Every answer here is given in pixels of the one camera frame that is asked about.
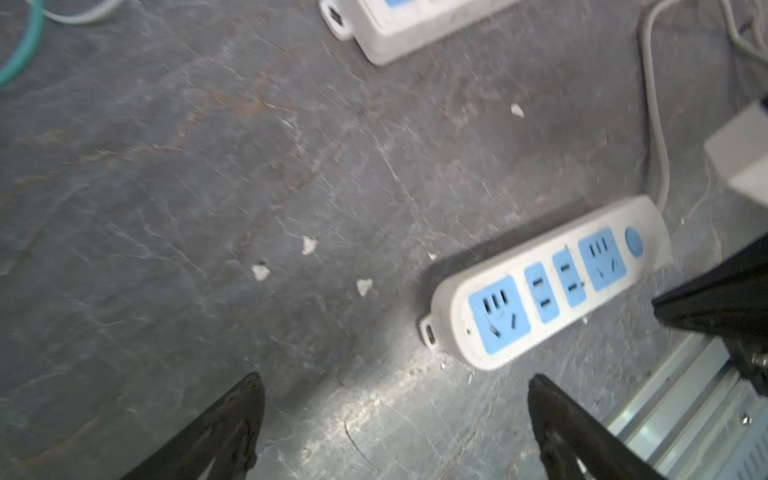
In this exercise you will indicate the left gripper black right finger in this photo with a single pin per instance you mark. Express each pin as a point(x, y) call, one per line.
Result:
point(572, 443)

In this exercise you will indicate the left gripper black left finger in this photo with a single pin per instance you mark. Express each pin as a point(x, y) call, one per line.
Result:
point(219, 444)

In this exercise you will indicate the white power strip blue outlets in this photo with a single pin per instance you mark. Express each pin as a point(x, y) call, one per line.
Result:
point(490, 314)

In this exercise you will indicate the white six-outlet colourful power strip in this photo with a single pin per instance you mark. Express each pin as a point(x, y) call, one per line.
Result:
point(388, 30)

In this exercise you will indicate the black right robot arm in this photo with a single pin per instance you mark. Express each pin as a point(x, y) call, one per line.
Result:
point(730, 302)

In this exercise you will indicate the aluminium rail frame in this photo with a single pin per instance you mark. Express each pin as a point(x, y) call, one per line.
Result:
point(695, 417)

